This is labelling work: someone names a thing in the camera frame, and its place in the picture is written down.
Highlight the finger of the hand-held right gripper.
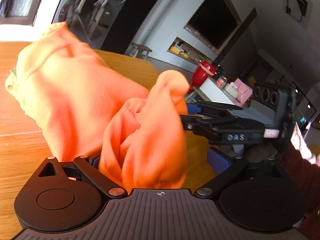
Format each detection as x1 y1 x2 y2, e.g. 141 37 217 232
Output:
179 114 240 131
185 101 244 116

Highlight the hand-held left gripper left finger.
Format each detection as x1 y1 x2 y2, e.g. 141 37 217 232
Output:
37 154 128 199

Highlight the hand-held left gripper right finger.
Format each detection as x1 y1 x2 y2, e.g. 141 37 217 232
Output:
194 147 288 199

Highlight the orange pumpkin costume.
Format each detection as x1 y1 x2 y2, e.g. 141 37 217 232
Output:
4 22 191 189

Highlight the person's right forearm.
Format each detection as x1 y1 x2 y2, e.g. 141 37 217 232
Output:
281 142 320 234

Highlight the white low table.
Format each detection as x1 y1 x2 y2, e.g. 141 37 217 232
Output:
186 77 250 108

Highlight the red vase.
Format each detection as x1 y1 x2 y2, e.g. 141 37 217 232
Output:
188 59 217 94

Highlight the small wooden stool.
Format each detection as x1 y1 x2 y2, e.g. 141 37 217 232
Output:
126 42 153 60

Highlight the grey washing machine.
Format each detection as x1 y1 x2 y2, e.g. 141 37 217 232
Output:
51 0 133 51

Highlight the frosted glass door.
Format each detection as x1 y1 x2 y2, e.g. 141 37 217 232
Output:
0 0 52 27

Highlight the wall shelf niche with clutter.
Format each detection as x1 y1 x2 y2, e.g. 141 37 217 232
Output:
167 37 213 64

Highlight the black wall television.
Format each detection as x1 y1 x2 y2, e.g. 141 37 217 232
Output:
186 0 239 50

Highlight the square framed wall art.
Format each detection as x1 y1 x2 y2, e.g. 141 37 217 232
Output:
286 0 308 22

